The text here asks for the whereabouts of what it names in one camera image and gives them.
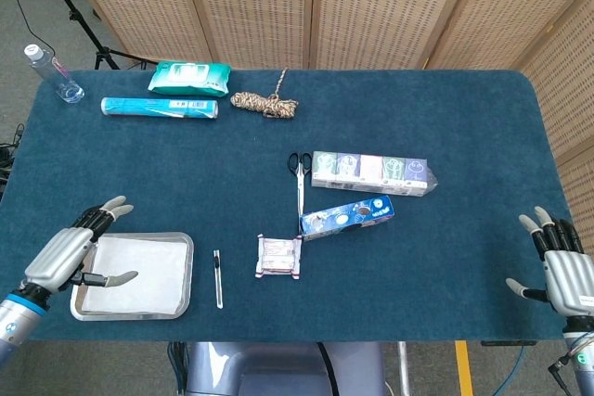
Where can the blue-grey robot torso base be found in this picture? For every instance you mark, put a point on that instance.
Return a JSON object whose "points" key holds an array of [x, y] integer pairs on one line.
{"points": [[278, 368]]}

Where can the green wet wipes pack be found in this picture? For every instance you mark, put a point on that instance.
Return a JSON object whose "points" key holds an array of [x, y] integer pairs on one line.
{"points": [[190, 78]]}

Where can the blue Oreo cookie box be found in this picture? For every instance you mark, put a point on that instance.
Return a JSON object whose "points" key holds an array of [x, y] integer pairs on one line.
{"points": [[348, 217]]}

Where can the white cloth sheet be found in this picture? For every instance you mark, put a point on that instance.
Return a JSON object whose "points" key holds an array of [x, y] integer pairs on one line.
{"points": [[153, 257]]}

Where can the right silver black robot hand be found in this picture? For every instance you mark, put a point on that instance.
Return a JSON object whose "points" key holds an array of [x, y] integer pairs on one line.
{"points": [[568, 280]]}

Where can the silver utility knife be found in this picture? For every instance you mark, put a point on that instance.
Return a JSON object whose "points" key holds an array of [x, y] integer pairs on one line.
{"points": [[218, 284]]}

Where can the pocket tissue multipack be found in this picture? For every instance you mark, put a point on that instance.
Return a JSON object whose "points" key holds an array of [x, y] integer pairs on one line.
{"points": [[366, 173]]}

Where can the wicker folding screen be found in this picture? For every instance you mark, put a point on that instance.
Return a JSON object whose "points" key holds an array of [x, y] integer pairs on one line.
{"points": [[371, 6]]}

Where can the teal table cloth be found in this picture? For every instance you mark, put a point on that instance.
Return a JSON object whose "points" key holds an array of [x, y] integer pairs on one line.
{"points": [[394, 275]]}

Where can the clear plastic bottle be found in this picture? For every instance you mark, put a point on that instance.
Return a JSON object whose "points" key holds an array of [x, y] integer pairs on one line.
{"points": [[55, 76]]}

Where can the metal table leg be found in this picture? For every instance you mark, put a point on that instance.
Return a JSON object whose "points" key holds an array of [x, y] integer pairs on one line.
{"points": [[404, 368]]}

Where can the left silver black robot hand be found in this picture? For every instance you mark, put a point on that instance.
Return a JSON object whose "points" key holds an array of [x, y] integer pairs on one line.
{"points": [[58, 259]]}

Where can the black tripod stand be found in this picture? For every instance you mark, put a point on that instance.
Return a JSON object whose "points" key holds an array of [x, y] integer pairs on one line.
{"points": [[83, 25]]}

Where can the stainless steel tray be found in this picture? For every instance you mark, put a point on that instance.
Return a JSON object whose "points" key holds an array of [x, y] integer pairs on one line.
{"points": [[189, 275]]}

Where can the white red biscuit pack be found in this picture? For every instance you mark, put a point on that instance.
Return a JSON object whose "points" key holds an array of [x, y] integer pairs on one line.
{"points": [[278, 257]]}

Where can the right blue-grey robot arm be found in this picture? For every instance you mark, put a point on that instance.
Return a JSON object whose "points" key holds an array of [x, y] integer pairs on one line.
{"points": [[580, 359]]}

